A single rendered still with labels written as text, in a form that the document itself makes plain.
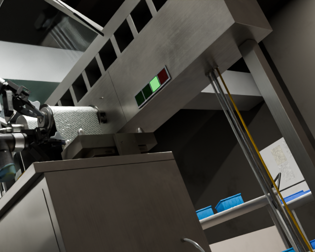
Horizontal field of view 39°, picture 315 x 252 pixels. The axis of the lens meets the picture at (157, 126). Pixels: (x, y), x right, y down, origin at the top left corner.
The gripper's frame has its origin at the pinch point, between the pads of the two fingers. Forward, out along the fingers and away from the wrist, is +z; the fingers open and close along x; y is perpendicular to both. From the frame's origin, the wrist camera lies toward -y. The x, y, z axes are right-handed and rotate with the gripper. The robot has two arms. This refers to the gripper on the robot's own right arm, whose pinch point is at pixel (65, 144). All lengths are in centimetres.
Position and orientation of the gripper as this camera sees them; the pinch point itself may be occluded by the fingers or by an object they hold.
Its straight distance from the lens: 200.5
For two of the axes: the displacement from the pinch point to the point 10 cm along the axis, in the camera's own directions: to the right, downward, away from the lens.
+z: 7.4, -0.2, 6.7
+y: -3.5, -8.7, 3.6
